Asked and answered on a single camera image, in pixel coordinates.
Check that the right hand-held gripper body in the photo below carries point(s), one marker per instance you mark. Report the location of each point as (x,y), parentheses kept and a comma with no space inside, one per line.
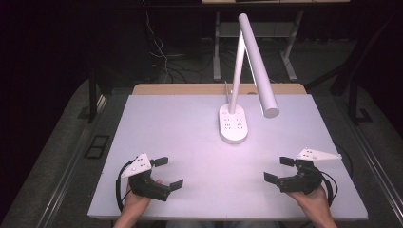
(305,180)

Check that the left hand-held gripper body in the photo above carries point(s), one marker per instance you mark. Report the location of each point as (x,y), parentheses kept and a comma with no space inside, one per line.
(146,185)

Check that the white desk lamp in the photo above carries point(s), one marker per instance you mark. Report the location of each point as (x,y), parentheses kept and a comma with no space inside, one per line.
(234,125)

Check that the person's left hand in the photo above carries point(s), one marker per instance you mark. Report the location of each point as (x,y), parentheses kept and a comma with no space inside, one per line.
(134,202)

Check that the person's right hand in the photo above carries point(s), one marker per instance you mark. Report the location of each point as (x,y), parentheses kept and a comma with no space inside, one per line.
(313,204)

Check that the white table cover board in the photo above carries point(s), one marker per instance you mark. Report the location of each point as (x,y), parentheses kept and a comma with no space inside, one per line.
(196,152)

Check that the black metal stand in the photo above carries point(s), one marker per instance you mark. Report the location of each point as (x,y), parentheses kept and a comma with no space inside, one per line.
(92,95)
(351,79)

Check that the black rectangular floor frame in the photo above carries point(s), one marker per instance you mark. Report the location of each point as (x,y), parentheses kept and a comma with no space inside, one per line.
(96,146)

